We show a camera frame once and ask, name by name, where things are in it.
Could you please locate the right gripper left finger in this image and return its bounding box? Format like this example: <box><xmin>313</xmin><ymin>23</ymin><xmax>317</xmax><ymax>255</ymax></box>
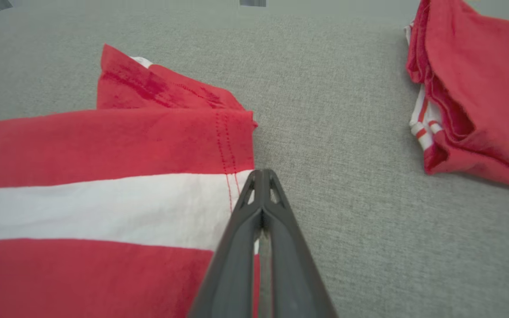
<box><xmin>187</xmin><ymin>170</ymin><xmax>265</xmax><ymax>318</ymax></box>

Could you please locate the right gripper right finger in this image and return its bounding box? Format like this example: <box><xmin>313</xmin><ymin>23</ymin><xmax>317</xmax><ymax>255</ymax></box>
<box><xmin>258</xmin><ymin>169</ymin><xmax>338</xmax><ymax>318</ymax></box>

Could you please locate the red garment with white bands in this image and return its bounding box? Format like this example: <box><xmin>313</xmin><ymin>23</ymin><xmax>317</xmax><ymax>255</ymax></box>
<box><xmin>0</xmin><ymin>43</ymin><xmax>262</xmax><ymax>318</ymax></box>

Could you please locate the red lettered garment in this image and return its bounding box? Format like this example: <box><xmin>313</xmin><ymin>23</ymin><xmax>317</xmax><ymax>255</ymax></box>
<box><xmin>404</xmin><ymin>0</ymin><xmax>509</xmax><ymax>193</ymax></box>

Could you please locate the grey fabric sofa cushion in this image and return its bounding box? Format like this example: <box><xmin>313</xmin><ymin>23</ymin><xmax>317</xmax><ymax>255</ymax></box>
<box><xmin>0</xmin><ymin>0</ymin><xmax>509</xmax><ymax>318</ymax></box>

